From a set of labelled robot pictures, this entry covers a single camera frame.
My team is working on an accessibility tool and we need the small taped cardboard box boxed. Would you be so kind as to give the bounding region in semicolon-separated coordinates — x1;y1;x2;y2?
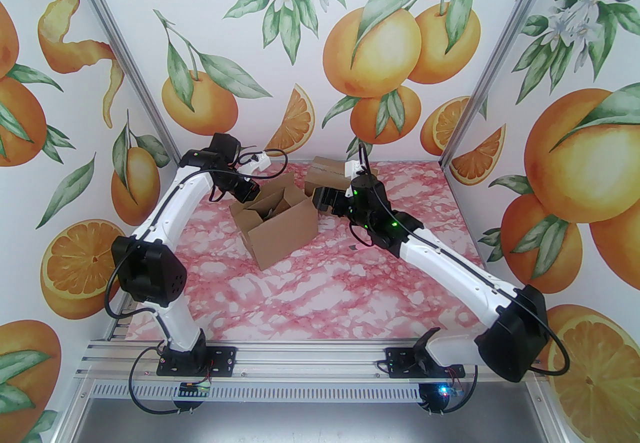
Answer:
304;155;352;202

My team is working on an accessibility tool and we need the large cardboard box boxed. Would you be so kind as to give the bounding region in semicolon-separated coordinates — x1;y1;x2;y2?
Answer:
229;172;319;272

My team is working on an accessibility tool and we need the right small circuit board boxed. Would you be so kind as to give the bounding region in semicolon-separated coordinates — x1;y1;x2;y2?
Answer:
434;382;465;401

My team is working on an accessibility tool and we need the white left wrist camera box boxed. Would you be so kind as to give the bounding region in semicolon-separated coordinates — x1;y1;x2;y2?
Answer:
239;150;274;178

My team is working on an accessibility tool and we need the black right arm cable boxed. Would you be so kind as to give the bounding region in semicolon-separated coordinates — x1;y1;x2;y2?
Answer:
350;141;381;247

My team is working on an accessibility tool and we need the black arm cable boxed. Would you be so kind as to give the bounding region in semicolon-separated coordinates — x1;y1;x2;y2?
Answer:
350;141;381;247
210;147;290;204

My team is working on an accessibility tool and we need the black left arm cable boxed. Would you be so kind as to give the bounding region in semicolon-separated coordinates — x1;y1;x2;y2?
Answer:
210;147;290;204

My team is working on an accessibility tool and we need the aluminium back frame bar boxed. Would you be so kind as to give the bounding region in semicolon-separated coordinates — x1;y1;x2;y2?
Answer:
270;157;444;166

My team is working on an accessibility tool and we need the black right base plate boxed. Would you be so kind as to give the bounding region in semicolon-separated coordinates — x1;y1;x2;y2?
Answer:
387;346;467;380

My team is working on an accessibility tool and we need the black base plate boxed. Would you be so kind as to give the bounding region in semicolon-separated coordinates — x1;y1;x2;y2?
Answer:
387;346;467;380
157;345;237;378

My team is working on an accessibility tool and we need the aluminium left frame post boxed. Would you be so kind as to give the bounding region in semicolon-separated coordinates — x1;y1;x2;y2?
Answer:
60;0;186;167

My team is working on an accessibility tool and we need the aluminium frame post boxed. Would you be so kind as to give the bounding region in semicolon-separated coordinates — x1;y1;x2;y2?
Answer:
439;0;571;172
60;0;186;167

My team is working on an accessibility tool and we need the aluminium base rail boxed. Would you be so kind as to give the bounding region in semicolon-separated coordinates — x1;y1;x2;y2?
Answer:
75;316;548;383

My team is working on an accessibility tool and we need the perforated metal cable tray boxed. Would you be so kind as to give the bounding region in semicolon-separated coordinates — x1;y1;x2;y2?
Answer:
89;380;423;403

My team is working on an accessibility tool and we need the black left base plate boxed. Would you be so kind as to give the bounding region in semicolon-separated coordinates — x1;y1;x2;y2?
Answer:
157;345;237;378

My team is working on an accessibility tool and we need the black right base cable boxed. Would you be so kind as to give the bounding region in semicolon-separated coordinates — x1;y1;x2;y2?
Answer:
420;361;481;418

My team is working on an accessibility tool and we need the black base cable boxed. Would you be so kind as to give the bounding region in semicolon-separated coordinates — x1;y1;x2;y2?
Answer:
127;348;213;418
420;361;481;418

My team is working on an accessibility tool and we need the aluminium right frame post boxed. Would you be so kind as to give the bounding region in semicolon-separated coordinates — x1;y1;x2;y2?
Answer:
439;0;571;172

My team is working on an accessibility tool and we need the black left base cable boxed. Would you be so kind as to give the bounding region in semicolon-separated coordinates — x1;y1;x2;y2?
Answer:
127;348;213;418

